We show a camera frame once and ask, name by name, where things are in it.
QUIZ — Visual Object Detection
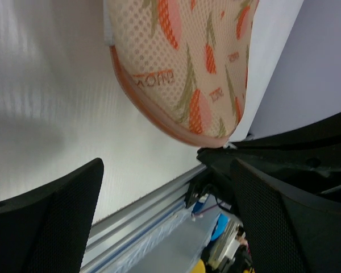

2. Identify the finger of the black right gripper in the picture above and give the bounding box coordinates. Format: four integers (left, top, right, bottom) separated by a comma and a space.
197, 112, 341, 199

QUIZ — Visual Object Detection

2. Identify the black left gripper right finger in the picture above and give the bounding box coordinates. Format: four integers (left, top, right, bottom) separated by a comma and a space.
230, 159, 341, 272

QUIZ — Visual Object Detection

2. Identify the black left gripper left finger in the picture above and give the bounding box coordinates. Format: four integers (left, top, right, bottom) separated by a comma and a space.
0, 158, 104, 272

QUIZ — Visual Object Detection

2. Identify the tulip print mesh laundry bag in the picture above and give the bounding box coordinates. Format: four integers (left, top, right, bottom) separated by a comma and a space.
105, 1, 259, 148

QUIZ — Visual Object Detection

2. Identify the aluminium table rail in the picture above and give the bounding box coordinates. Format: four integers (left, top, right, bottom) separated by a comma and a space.
80, 165, 205, 272

